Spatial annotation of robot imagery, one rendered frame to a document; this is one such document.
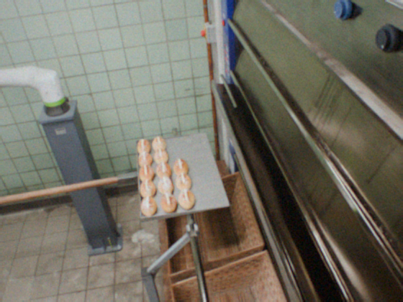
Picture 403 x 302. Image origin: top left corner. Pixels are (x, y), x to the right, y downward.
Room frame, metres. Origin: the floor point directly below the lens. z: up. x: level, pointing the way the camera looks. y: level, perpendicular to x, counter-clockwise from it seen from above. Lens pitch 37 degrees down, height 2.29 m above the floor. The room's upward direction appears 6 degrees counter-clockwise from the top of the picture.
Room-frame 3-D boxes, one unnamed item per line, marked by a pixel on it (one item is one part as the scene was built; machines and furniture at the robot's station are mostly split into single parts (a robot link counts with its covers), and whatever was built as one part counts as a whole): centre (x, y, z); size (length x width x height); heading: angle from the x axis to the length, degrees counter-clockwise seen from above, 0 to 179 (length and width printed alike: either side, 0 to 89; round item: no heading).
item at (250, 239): (1.39, 0.03, 0.72); 0.56 x 0.49 x 0.28; 5
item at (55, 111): (2.06, 0.87, 1.23); 0.26 x 0.15 x 0.06; 6
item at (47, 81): (2.01, 0.88, 1.36); 0.16 x 0.13 x 0.19; 51
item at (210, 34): (2.33, -0.10, 1.46); 0.10 x 0.07 x 0.10; 6
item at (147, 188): (1.23, 0.27, 1.21); 0.10 x 0.07 x 0.06; 4
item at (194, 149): (1.35, 0.14, 1.19); 0.55 x 0.36 x 0.03; 7
